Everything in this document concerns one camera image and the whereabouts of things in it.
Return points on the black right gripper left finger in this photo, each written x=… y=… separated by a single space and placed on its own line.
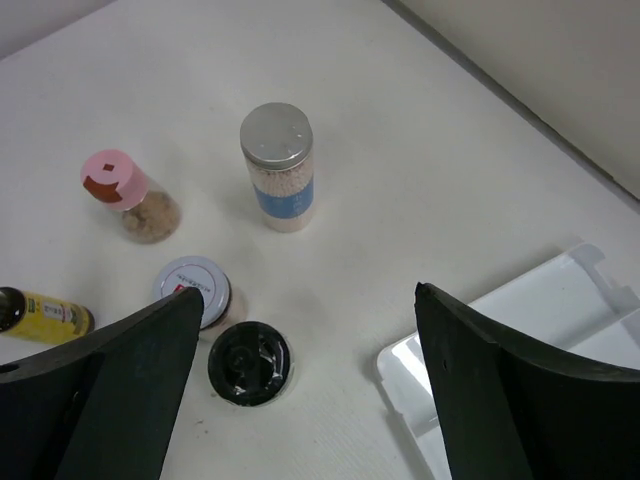
x=102 y=406

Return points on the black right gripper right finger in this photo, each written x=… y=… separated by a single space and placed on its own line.
x=513 y=407

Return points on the black cap beige spice jar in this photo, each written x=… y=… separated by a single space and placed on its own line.
x=251 y=364

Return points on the white lid brown spice jar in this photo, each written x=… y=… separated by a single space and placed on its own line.
x=224 y=303

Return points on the tall blue label spice bottle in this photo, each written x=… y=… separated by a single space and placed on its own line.
x=276 y=140

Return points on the yellow label brown cap bottle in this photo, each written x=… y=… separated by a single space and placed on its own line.
x=34 y=317

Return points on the white plastic organizer tray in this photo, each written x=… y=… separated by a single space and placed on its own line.
x=565 y=302

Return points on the pink cap spice bottle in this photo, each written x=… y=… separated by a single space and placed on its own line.
x=146 y=213

